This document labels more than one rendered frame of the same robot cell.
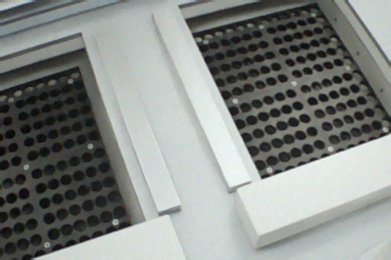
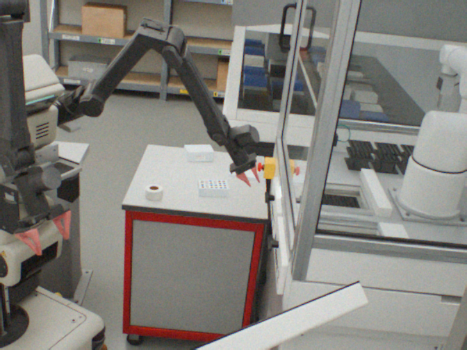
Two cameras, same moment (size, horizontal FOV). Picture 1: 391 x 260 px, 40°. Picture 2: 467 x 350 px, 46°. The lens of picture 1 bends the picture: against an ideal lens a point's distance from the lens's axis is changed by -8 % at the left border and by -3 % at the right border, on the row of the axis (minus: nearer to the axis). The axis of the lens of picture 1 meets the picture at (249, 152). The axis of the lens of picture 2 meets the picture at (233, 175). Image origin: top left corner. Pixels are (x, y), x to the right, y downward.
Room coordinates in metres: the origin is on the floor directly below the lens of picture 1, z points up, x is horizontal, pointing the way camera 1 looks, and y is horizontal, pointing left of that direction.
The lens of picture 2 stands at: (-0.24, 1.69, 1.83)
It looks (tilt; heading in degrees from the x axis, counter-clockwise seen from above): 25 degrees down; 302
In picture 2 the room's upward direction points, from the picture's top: 7 degrees clockwise
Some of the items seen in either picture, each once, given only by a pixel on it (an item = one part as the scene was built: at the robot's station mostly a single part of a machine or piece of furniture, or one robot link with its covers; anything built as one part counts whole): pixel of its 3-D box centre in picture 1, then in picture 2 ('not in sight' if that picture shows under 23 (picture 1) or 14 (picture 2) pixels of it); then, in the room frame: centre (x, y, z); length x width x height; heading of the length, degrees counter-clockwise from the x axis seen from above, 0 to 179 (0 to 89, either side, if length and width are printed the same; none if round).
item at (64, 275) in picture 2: not in sight; (55, 223); (1.68, 0.20, 0.38); 0.30 x 0.30 x 0.76; 36
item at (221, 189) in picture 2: not in sight; (212, 187); (0.92, -0.03, 0.78); 0.12 x 0.08 x 0.04; 42
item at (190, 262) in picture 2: not in sight; (194, 248); (1.05, -0.10, 0.38); 0.62 x 0.58 x 0.76; 123
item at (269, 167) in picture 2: not in sight; (268, 167); (0.76, -0.19, 0.88); 0.07 x 0.05 x 0.07; 123
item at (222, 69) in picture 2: not in sight; (235, 75); (2.88, -3.15, 0.28); 0.41 x 0.32 x 0.28; 36
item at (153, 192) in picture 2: not in sight; (153, 192); (1.07, 0.18, 0.78); 0.07 x 0.07 x 0.04
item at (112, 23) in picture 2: not in sight; (105, 19); (3.99, -2.33, 0.72); 0.41 x 0.32 x 0.28; 36
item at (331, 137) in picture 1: (290, 99); not in sight; (0.40, -0.04, 0.87); 0.22 x 0.18 x 0.06; 33
